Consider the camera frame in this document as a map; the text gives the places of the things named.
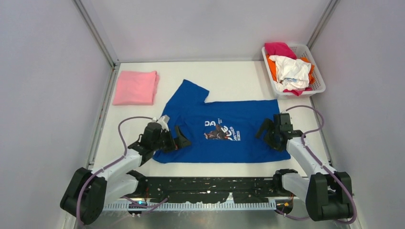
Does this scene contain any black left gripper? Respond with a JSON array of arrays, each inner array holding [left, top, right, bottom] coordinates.
[[152, 126, 191, 154]]

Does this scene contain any blue printed t shirt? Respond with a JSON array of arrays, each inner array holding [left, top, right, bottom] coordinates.
[[153, 80, 291, 163]]

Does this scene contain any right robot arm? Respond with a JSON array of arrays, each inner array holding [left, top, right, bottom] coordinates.
[[256, 113, 355, 221]]

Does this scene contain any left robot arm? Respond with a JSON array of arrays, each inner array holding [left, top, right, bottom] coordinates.
[[60, 122, 192, 225]]

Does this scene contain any white t shirt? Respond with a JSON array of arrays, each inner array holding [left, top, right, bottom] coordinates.
[[269, 55, 311, 92]]

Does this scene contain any orange t shirt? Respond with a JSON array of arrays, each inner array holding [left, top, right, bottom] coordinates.
[[266, 55, 315, 84]]

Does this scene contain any folded pink t shirt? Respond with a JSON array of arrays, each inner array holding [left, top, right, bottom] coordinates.
[[112, 71, 160, 105]]

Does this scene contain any magenta t shirt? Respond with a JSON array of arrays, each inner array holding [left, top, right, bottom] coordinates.
[[264, 42, 311, 95]]

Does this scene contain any white plastic basket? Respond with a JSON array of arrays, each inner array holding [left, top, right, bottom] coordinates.
[[264, 43, 326, 100]]

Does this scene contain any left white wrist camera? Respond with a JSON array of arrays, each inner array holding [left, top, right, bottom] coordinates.
[[152, 115, 170, 131]]

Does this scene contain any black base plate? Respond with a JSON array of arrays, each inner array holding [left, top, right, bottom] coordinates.
[[127, 177, 292, 204]]

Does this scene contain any white slotted cable duct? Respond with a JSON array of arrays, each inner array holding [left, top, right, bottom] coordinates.
[[103, 201, 276, 211]]

